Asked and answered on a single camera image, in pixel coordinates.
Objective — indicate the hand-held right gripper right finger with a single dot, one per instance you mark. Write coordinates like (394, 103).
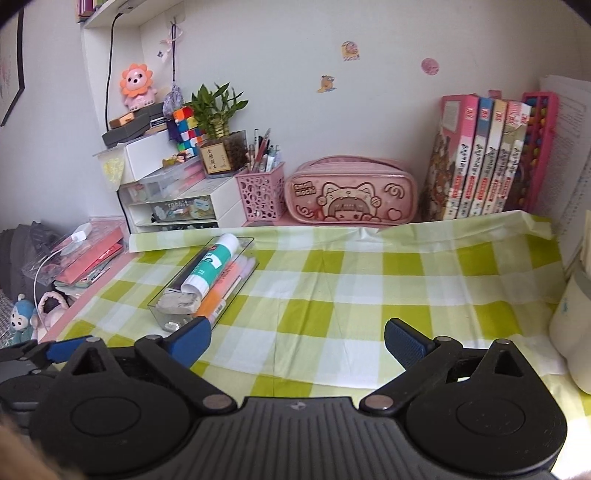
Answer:
(406, 344)

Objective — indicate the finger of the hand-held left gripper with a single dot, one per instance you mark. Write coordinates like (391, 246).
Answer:
(60, 351)

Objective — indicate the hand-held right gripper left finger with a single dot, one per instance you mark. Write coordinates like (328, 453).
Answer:
(189, 339)

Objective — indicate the orange highlighter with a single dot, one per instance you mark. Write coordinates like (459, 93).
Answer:
(210, 309)

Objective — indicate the grey eraser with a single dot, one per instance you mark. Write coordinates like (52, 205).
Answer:
(178, 302)

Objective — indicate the black marker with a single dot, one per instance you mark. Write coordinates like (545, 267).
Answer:
(191, 272)

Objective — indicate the green white glue stick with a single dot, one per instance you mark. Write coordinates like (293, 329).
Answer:
(210, 265)

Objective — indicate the purple highlighter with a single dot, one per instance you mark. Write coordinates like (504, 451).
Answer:
(248, 267)

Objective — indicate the clear plastic pen box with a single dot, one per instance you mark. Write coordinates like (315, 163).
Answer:
(247, 251)

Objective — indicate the pink white plush basket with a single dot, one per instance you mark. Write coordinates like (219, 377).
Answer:
(53, 309)

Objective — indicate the blue monkey plush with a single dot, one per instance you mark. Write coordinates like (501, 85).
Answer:
(23, 318)

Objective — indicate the green checkered tablecloth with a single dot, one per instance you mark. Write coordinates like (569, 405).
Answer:
(369, 286)

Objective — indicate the colourful picture book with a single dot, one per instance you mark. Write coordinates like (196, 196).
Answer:
(87, 279)

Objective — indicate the clear plastic case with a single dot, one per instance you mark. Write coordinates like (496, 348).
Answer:
(46, 258)

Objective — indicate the grey backpack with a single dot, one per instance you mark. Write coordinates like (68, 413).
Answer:
(23, 258)

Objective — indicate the red pink book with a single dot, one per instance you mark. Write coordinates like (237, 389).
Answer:
(97, 254)

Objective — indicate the white charger plug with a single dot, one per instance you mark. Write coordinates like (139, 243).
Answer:
(82, 233)

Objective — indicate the white drawer organizer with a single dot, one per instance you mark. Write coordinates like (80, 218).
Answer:
(226, 203)

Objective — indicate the small clear storage box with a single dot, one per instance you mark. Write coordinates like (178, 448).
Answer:
(133, 193)

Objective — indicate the large clear storage box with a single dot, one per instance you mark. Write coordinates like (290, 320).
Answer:
(175, 182)

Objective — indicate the pink cartoon pencil case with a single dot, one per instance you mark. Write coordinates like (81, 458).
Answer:
(351, 194)

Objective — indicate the pink perforated pen holder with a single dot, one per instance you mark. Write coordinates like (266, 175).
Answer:
(261, 194)

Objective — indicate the white plastic container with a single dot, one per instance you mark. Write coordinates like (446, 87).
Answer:
(572, 332)

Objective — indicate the glass vase with label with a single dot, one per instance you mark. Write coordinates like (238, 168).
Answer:
(214, 159)

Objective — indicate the pink comic book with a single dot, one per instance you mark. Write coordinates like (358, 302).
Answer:
(443, 161)

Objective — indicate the white storage box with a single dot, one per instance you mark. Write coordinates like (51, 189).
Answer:
(147, 157)

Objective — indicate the colourful puzzle cube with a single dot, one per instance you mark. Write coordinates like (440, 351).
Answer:
(184, 117)
(190, 142)

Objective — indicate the bunch of pens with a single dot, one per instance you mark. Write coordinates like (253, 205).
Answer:
(263, 152)

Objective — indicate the comic book with white spine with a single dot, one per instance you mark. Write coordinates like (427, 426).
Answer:
(516, 152)
(490, 152)
(503, 152)
(475, 152)

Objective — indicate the dark grey case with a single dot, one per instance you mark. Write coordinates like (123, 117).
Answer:
(134, 129)

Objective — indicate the brown wooden block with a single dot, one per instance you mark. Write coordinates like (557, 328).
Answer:
(122, 120)

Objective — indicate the lucky bamboo plant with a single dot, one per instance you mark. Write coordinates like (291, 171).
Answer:
(217, 106)

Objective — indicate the purple hanging sachet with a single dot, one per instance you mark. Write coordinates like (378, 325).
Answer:
(174, 96)

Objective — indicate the pink abacus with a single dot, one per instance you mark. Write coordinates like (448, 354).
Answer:
(538, 138)

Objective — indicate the white paper sheets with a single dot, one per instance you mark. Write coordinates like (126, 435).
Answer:
(572, 152)

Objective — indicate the pink lion toy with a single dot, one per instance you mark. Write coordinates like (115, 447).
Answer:
(137, 87)

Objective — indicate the orange wall sticker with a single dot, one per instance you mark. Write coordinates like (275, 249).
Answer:
(325, 84)

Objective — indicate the round pink wall sticker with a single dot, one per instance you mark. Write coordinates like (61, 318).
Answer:
(430, 66)

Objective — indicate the cartoon wall sticker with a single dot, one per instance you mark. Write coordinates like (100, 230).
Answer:
(351, 50)

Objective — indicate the black framed wall picture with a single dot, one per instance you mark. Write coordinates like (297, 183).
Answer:
(21, 55)

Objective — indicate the white wall shelf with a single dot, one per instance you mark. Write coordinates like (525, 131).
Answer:
(106, 16)

